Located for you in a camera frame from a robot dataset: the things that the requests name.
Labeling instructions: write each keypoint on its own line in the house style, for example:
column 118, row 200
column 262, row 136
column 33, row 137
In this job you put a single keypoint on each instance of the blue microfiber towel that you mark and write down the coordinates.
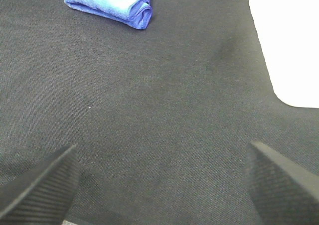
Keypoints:
column 134, row 13

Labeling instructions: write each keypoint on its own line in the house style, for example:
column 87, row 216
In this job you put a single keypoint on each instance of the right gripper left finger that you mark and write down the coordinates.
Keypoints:
column 44, row 194

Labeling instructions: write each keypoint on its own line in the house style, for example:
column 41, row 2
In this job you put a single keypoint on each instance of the white plastic storage box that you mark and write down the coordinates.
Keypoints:
column 288, row 31

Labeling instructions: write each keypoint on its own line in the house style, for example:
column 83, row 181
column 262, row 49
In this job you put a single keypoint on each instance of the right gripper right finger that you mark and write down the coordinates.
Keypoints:
column 283, row 192

